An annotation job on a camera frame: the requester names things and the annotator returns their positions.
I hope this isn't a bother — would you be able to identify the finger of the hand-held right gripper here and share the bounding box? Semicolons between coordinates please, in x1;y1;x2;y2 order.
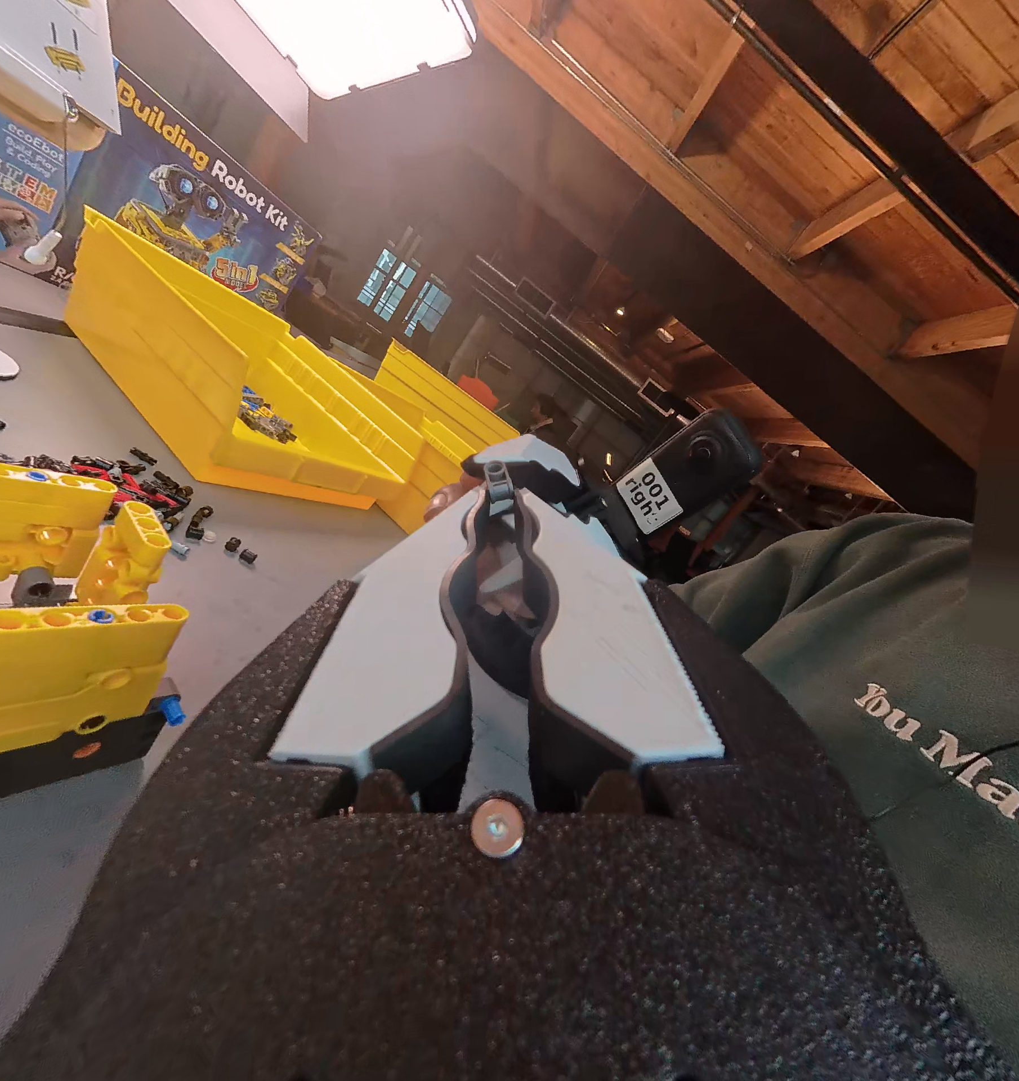
459;435;582;511
552;487;632;567

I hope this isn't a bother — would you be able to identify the open instruction booklet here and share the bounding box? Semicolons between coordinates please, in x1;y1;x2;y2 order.
0;1;122;153

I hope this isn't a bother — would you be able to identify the grey lego connector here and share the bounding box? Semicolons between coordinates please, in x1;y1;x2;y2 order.
476;457;536;613

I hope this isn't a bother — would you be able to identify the pile of small lego pins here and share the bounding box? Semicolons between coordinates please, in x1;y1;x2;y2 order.
0;403;261;567

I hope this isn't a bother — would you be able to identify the bright ceiling light panel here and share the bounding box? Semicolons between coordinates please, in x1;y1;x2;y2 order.
236;1;480;99

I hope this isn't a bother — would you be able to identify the heap of lego parts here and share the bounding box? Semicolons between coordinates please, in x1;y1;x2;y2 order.
236;386;301;445

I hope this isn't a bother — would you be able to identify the person's green sweatshirt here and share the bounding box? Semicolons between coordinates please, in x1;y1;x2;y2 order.
671;237;1019;1081

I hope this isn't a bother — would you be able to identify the empty yellow storage bin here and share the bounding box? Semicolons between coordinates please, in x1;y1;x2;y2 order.
372;338;522;535

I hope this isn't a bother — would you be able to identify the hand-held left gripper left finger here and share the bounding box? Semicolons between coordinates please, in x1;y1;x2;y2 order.
267;494;480;808

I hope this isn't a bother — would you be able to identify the yellow black lego model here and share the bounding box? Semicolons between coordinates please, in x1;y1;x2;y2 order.
0;457;191;808

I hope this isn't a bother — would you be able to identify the paned window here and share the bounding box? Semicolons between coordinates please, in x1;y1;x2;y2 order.
355;245;455;339

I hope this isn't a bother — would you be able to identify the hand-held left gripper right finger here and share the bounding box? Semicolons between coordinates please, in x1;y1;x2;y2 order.
520;501;729;803

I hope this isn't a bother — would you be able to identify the yellow bin with small parts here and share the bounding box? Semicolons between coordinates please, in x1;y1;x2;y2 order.
66;207;430;511

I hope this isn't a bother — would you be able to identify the blue robot kit box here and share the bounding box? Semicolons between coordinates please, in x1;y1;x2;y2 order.
0;60;328;317

